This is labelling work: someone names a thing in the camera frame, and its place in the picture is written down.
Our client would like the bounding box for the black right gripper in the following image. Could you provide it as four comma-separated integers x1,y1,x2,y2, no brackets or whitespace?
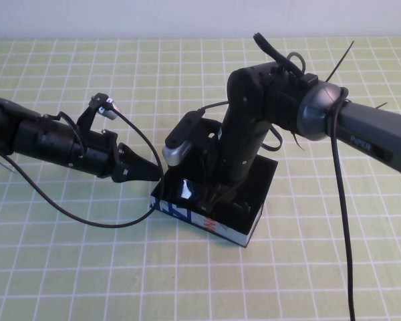
199,122,265,215

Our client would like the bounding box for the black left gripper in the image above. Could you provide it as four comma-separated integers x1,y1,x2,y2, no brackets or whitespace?
81,130,162,185

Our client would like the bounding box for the black printed glasses case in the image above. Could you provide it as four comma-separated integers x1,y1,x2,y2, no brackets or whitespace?
149,116,278,249

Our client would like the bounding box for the green checked tablecloth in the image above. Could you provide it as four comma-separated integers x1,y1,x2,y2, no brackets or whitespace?
0,37,401,321

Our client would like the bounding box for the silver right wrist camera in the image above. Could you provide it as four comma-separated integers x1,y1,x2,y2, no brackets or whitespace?
162,135,193,167

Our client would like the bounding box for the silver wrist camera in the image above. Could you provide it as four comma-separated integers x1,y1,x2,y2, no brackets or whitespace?
162,135,193,167
98,98,123,120

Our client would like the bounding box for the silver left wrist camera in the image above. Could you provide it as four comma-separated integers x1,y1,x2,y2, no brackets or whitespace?
98,98,123,120

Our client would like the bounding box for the black left camera cable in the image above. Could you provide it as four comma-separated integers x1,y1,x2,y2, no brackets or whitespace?
6,106,164,230

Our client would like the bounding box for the black camera cable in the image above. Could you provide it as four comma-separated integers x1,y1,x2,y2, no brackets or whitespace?
6,106,164,230
195,32,355,321

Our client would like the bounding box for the black right camera bracket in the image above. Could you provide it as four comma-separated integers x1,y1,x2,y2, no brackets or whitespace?
165,109,207,151

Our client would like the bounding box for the black camera bracket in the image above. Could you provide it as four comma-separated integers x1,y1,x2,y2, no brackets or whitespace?
165,109,207,151
76,94,107,135

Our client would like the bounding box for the black left camera bracket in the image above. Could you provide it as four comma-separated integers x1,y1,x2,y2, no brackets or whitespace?
76,94,107,135

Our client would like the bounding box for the thin black left arm wire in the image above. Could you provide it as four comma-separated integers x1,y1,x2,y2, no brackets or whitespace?
45,112,87,160

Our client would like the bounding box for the black right camera cable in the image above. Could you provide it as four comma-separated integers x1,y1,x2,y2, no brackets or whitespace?
195,32,355,321

